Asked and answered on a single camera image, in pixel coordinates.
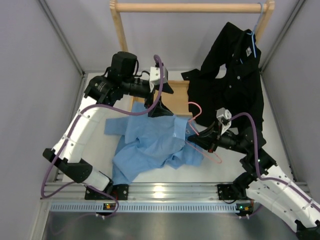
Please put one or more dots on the black shirt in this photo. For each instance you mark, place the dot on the black shirt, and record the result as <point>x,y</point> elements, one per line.
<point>229,78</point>

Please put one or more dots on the blue wire hanger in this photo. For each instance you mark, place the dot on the blue wire hanger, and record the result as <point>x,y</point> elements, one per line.
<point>248,46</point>

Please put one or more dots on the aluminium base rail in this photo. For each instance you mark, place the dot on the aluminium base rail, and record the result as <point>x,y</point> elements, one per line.
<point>144,191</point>

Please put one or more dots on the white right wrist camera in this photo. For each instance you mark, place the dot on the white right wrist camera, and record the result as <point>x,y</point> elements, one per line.
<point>224,116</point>

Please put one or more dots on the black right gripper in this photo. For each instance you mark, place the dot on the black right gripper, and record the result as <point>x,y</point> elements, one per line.
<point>207,139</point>

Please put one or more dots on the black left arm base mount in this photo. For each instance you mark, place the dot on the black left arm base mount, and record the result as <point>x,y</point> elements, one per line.
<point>119,192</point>

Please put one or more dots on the wooden clothes rack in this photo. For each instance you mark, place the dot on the wooden clothes rack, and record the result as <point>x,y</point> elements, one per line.
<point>181,32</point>

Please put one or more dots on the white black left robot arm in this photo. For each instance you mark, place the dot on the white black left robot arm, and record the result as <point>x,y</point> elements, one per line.
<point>100,95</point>

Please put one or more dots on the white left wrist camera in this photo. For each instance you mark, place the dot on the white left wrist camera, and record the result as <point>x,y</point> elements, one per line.
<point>155,76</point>

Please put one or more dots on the slotted grey cable duct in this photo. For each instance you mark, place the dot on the slotted grey cable duct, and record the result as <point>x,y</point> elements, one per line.
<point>147,207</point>

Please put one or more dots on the pink wire hanger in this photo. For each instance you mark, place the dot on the pink wire hanger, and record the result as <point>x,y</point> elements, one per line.
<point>190,122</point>

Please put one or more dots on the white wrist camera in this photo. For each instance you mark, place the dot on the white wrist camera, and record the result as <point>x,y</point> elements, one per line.
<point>155,76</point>
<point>224,116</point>

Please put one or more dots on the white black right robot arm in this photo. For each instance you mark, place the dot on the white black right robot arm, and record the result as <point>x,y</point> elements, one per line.
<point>263,180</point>

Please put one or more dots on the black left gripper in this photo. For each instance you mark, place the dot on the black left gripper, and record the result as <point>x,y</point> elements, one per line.
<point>159,109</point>

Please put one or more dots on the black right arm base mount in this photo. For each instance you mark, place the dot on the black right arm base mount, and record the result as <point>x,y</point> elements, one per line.
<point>231,192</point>

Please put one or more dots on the light blue shirt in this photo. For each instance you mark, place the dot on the light blue shirt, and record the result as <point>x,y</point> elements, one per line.
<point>148,143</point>

